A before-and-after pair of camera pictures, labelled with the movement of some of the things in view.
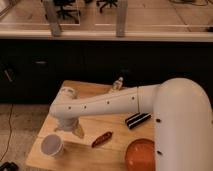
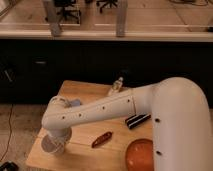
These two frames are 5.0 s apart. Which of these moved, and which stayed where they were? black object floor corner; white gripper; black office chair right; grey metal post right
Moved: white gripper
Stayed: grey metal post right; black object floor corner; black office chair right
